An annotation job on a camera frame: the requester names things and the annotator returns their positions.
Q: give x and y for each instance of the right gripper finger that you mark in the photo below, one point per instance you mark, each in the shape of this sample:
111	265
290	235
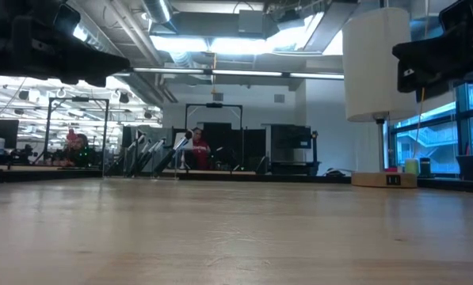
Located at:
426	53
426	77

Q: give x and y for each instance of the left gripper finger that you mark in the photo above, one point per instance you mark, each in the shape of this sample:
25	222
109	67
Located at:
101	59
77	71

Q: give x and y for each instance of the white cylindrical cup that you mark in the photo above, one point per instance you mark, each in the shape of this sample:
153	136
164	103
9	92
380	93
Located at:
371	63

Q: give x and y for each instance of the person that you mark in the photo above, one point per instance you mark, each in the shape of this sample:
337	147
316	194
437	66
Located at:
79	148
200	152

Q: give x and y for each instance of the black computer monitor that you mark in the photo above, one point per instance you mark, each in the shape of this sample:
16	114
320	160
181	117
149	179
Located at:
2	132

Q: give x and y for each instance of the black tumbler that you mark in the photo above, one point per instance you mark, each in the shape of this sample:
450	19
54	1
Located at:
425	168

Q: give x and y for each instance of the green cup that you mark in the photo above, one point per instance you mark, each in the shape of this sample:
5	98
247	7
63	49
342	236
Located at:
411	167

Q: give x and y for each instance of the grey cloth cover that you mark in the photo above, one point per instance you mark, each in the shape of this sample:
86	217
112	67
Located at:
157	132

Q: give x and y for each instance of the clear acrylic brush organiser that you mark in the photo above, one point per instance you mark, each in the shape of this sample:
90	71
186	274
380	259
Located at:
175	170

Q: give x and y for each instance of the ceiling light strip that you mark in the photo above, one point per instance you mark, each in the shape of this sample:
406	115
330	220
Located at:
244	73

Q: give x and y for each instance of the black screen on stand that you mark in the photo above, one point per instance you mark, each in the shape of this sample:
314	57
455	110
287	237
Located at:
291	140

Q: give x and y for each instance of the grey ceiling box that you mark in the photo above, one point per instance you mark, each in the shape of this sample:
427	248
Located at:
251	21

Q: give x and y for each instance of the black partition panels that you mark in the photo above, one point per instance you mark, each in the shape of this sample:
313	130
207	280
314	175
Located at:
254	146

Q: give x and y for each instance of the black metal frame rig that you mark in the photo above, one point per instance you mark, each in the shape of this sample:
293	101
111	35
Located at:
80	99
214	105

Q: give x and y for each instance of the dark window frame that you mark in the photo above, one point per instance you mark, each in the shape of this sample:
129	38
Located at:
462	126

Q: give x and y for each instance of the silver air duct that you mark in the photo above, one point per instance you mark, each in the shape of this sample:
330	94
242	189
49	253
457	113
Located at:
159	10

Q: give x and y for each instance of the black table edge rail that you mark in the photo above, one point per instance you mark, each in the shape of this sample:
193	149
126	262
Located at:
260	177

